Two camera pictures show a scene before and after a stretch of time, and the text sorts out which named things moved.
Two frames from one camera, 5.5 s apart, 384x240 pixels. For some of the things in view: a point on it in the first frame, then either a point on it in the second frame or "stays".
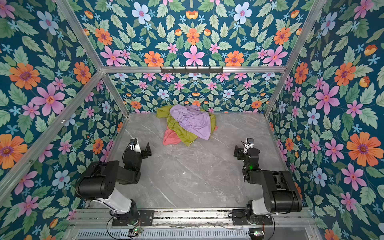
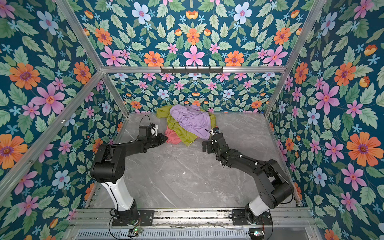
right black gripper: x=241 y=151 to x=209 y=144
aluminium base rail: x=193 y=219 stays
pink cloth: x=170 y=137 stays
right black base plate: x=239 y=217 stays
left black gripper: x=146 y=153 to x=160 y=140
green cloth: x=184 y=136 stays
